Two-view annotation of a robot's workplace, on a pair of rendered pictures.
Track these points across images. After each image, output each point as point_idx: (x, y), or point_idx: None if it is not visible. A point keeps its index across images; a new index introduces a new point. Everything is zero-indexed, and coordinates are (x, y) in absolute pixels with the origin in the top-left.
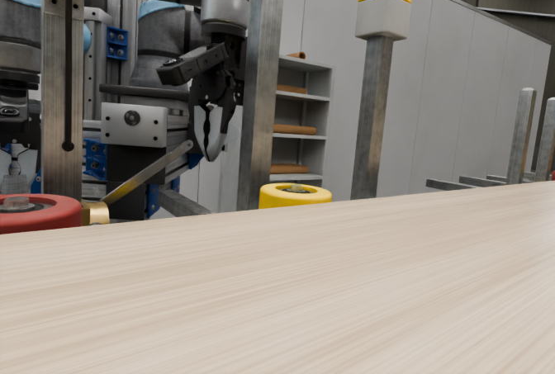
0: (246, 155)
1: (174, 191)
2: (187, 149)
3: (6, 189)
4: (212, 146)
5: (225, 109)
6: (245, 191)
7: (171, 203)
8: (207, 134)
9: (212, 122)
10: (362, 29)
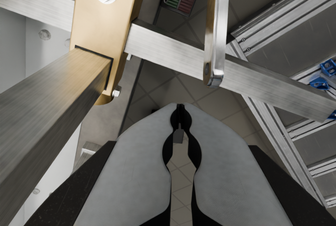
0: (29, 99)
1: (307, 114)
2: (205, 56)
3: None
4: (154, 112)
5: (49, 222)
6: (66, 65)
7: (277, 77)
8: (189, 144)
9: (149, 166)
10: None
